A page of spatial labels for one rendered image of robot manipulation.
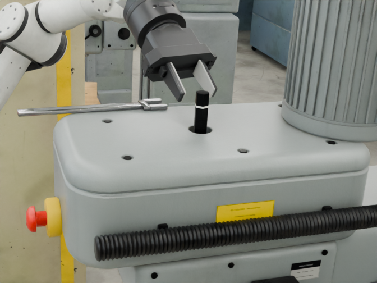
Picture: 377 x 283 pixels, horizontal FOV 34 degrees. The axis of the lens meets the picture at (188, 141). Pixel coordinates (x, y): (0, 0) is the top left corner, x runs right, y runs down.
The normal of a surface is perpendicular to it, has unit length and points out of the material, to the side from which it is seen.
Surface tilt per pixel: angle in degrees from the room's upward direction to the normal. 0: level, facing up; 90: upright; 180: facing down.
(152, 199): 90
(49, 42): 88
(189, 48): 30
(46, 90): 90
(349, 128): 90
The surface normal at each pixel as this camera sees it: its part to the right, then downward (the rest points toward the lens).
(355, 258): 0.30, 0.38
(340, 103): -0.33, 0.34
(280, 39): -0.95, 0.07
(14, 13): -0.55, -0.35
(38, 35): 0.71, 0.28
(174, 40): 0.31, -0.62
